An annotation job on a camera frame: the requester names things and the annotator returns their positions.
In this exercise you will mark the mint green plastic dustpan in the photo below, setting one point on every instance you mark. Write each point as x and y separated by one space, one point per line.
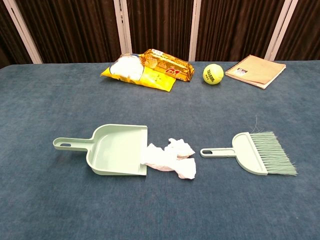
112 150

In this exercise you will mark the mint green hand brush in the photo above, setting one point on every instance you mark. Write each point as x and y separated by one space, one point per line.
247 152

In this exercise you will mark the small white paper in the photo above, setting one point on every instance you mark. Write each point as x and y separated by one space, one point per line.
180 148

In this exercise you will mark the yellow snack bag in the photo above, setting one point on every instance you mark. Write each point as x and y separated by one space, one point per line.
155 80

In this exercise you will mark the golden brown biscuit packet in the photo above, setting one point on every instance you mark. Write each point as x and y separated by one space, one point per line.
165 65

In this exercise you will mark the tan spiral notebook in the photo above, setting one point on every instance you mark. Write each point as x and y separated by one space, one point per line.
260 70

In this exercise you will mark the large white paper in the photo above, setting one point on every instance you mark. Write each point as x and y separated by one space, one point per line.
160 161

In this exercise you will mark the dark pleated partition panel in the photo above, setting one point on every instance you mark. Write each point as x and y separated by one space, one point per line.
75 25
307 30
237 25
7 37
160 25

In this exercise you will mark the yellow tennis ball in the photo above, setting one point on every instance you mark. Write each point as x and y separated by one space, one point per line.
212 73

